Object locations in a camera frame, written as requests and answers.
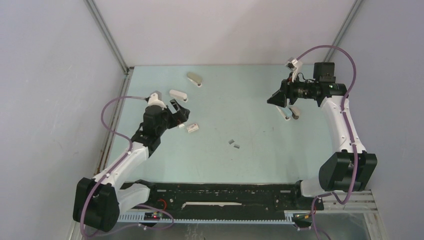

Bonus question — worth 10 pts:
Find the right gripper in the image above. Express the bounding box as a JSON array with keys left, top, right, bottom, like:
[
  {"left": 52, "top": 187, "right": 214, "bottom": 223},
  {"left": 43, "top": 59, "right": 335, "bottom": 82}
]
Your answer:
[{"left": 267, "top": 72, "right": 318, "bottom": 108}]

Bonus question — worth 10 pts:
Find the white stapler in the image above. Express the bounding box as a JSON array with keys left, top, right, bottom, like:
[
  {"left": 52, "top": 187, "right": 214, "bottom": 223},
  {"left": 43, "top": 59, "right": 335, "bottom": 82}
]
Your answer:
[{"left": 169, "top": 89, "right": 188, "bottom": 103}]

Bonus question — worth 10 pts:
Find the beige brown stapler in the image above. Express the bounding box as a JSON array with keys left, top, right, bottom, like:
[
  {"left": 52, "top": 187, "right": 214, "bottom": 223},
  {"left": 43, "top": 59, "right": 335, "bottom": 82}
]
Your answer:
[{"left": 289, "top": 106, "right": 301, "bottom": 120}]

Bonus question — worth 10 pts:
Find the light blue stapler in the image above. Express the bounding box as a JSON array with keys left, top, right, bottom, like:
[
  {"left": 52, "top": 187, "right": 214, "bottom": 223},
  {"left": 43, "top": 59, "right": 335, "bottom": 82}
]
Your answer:
[{"left": 276, "top": 106, "right": 293, "bottom": 121}]

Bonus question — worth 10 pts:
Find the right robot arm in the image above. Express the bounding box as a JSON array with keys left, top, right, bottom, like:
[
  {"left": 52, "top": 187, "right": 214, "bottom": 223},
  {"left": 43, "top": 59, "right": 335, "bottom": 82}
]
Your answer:
[{"left": 267, "top": 58, "right": 378, "bottom": 209}]

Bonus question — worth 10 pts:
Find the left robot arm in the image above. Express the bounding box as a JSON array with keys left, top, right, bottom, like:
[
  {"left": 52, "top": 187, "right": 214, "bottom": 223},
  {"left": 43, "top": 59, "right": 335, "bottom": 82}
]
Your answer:
[{"left": 73, "top": 96, "right": 191, "bottom": 238}]

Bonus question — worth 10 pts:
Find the olive green stapler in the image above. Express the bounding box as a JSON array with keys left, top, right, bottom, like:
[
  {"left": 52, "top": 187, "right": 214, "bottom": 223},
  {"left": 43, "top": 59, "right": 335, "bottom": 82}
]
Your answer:
[{"left": 186, "top": 72, "right": 203, "bottom": 88}]

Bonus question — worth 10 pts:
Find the white staple box sleeve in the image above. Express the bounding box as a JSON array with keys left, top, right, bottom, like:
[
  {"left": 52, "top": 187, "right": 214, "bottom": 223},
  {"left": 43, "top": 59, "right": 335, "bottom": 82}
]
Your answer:
[{"left": 186, "top": 123, "right": 199, "bottom": 133}]

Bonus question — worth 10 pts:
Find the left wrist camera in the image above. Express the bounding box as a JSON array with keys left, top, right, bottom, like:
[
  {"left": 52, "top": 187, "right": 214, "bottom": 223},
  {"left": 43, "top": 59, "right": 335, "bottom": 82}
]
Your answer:
[{"left": 145, "top": 91, "right": 167, "bottom": 110}]

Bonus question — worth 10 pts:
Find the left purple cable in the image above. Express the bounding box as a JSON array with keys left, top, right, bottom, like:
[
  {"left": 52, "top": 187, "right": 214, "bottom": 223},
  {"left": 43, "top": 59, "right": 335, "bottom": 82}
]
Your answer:
[{"left": 79, "top": 96, "right": 175, "bottom": 239}]

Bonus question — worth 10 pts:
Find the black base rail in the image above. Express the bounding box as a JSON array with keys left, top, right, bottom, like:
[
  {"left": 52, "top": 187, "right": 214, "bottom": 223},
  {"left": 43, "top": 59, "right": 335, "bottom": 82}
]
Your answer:
[{"left": 145, "top": 182, "right": 324, "bottom": 222}]

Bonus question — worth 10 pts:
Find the right aluminium frame post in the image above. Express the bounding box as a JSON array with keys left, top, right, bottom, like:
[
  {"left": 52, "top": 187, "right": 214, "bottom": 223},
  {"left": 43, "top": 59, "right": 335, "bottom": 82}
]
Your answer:
[{"left": 332, "top": 0, "right": 365, "bottom": 48}]

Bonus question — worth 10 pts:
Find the aluminium frame post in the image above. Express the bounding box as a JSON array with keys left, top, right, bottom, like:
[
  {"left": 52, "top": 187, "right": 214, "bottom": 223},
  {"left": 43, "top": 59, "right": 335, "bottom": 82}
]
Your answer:
[
  {"left": 84, "top": 0, "right": 130, "bottom": 75},
  {"left": 332, "top": 0, "right": 365, "bottom": 48}
]

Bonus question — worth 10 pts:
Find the left aluminium frame post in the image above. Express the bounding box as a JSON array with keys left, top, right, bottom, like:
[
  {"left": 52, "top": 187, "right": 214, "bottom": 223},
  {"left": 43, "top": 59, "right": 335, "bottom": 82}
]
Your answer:
[{"left": 84, "top": 0, "right": 130, "bottom": 75}]

